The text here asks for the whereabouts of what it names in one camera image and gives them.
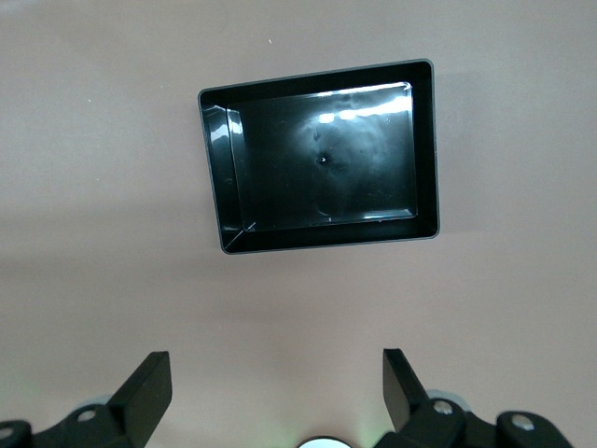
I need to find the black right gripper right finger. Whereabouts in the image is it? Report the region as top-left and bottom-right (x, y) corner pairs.
(375, 347), (573, 448)

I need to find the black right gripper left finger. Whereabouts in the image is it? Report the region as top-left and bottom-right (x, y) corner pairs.
(0, 351), (174, 448)

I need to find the black plastic box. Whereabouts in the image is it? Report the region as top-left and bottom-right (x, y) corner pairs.
(197, 58), (441, 256)

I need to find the brown table cover mat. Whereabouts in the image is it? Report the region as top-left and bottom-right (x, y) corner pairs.
(0, 0), (597, 448)

